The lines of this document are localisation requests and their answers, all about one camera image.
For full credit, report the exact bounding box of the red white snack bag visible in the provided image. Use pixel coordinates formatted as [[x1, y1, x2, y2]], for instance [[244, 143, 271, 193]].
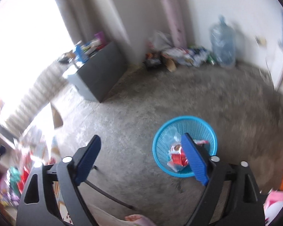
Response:
[[167, 143, 189, 173]]

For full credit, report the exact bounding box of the blue mesh trash basket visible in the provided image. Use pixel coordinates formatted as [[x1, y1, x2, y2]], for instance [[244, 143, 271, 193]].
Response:
[[152, 116, 218, 178]]

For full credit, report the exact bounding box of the green plastic bag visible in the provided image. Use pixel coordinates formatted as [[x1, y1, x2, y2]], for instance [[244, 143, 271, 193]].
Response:
[[9, 167, 21, 197]]

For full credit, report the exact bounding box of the grey cabinet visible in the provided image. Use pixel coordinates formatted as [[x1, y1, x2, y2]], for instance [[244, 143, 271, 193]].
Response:
[[63, 42, 127, 103]]

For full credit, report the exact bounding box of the blue bottle on cabinet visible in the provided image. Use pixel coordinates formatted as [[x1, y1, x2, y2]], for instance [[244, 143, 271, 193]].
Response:
[[75, 41, 89, 63]]

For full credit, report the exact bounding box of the floor clutter pile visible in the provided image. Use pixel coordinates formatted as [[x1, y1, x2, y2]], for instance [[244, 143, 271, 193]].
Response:
[[143, 31, 217, 72]]

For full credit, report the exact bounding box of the large water jug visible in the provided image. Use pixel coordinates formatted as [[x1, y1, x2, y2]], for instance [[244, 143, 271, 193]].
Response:
[[210, 15, 236, 68]]

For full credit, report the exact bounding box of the pink flat box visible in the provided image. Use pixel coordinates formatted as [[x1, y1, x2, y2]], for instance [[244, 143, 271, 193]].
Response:
[[160, 0, 187, 48]]

